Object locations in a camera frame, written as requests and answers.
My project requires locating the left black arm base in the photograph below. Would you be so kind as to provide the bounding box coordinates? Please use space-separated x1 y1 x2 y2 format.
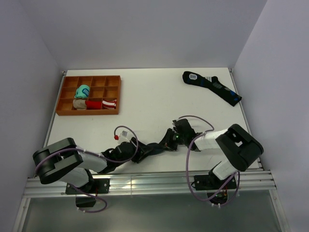
65 178 110 212

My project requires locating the navy cartoon sock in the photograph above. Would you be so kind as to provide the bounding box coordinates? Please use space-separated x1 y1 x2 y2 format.
145 143 165 156

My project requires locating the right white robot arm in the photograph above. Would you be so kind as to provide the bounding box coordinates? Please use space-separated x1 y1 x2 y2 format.
159 118 264 189

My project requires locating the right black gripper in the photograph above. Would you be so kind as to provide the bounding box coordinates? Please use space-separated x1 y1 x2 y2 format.
156 128 187 151

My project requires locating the orange compartment tray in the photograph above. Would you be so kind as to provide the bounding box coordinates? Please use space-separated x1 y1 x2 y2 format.
56 75 121 116

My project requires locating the black blue sports sock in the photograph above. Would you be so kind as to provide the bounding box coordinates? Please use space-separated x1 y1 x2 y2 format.
182 71 242 106

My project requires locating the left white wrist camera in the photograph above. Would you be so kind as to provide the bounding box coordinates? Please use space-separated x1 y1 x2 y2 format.
114 130 130 145

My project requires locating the aluminium front rail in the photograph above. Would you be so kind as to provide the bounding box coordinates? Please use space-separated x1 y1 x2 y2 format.
22 170 277 198

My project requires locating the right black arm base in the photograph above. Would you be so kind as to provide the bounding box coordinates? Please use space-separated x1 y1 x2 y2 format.
191 171 240 206

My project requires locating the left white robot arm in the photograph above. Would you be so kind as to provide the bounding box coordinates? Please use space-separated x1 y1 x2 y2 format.
33 137 146 193

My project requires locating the teal rolled sock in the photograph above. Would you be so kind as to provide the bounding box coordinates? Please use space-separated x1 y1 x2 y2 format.
74 85 90 99

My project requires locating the beige rolled sock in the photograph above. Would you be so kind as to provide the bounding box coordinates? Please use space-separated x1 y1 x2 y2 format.
73 99 87 110

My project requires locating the red white striped sock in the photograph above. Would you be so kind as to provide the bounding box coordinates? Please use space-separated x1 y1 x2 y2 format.
85 100 117 110

